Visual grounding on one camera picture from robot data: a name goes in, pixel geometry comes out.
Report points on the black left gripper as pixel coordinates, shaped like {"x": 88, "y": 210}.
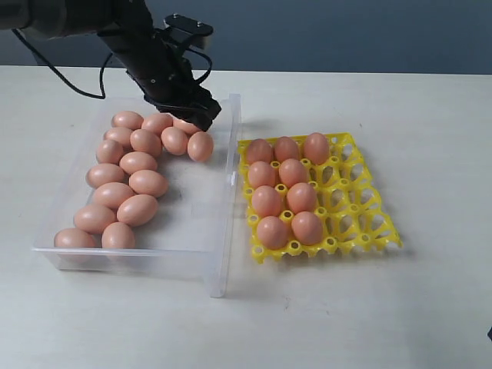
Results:
{"x": 161, "y": 71}

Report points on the brown egg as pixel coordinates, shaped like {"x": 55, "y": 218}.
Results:
{"x": 316, "y": 148}
{"x": 259, "y": 150}
{"x": 146, "y": 141}
{"x": 286, "y": 148}
{"x": 104, "y": 173}
{"x": 109, "y": 152}
{"x": 266, "y": 201}
{"x": 307, "y": 228}
{"x": 272, "y": 232}
{"x": 301, "y": 197}
{"x": 119, "y": 239}
{"x": 157, "y": 123}
{"x": 121, "y": 135}
{"x": 174, "y": 140}
{"x": 112, "y": 195}
{"x": 94, "y": 218}
{"x": 291, "y": 172}
{"x": 261, "y": 173}
{"x": 137, "y": 161}
{"x": 148, "y": 182}
{"x": 137, "y": 210}
{"x": 186, "y": 127}
{"x": 200, "y": 146}
{"x": 127, "y": 119}
{"x": 74, "y": 238}

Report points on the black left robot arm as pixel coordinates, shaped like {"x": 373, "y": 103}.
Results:
{"x": 58, "y": 19}

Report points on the clear plastic bin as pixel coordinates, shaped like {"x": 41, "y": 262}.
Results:
{"x": 189, "y": 237}

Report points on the yellow plastic egg tray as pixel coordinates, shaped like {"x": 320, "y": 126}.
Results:
{"x": 348, "y": 205}

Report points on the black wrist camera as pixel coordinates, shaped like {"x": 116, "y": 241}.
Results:
{"x": 187, "y": 31}

